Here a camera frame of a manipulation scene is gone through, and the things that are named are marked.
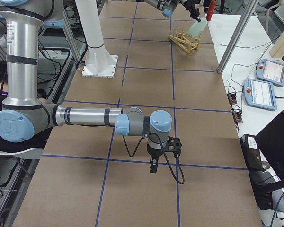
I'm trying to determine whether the black monitor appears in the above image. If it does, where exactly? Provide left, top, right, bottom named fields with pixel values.
left=255, top=110, right=284, bottom=179

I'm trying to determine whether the aluminium frame post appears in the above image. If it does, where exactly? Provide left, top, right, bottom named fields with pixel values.
left=217, top=0, right=258, bottom=74

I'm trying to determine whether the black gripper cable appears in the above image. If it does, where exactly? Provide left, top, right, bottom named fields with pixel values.
left=122, top=132, right=185, bottom=185

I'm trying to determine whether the teach pendant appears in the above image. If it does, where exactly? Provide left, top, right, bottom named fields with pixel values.
left=243, top=78, right=277, bottom=111
left=256, top=59, right=284, bottom=87

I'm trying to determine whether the orange circuit board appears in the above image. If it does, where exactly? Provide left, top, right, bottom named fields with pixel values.
left=231, top=105, right=243, bottom=124
left=227, top=85, right=237, bottom=105

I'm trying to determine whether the far teach pendant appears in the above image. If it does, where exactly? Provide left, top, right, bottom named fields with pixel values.
left=256, top=59, right=284, bottom=87

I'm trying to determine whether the seated person in black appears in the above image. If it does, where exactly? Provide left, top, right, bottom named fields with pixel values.
left=0, top=60, right=53, bottom=153

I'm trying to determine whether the wooden dish rack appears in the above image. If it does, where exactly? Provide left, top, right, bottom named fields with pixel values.
left=168, top=27, right=202, bottom=54

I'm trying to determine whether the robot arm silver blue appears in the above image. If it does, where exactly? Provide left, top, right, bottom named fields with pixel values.
left=0, top=0, right=172, bottom=173
left=144, top=0, right=201, bottom=22

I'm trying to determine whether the black computer box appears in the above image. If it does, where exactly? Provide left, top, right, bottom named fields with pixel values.
left=240, top=134, right=284, bottom=212

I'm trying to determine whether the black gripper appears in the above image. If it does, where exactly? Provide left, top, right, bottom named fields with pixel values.
left=181, top=0, right=201, bottom=23
left=147, top=140, right=163, bottom=173

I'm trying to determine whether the orange circuit board near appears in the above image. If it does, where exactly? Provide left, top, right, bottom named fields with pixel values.
left=231, top=105, right=243, bottom=124

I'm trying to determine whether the near teach pendant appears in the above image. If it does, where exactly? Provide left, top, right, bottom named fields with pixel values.
left=243, top=78, right=277, bottom=111

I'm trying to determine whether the pale green plate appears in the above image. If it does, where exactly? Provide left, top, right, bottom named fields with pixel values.
left=187, top=17, right=207, bottom=38

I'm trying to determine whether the red bottle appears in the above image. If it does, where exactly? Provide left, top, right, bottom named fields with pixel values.
left=206, top=0, right=217, bottom=22

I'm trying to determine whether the white camera stand pedestal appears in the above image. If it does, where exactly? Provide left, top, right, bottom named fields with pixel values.
left=75, top=0, right=118, bottom=78

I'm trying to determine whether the orange circuit board far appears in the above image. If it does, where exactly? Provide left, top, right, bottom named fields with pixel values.
left=227, top=85, right=237, bottom=105

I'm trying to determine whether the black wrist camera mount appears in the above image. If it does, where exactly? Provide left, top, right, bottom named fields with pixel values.
left=164, top=136, right=182, bottom=152

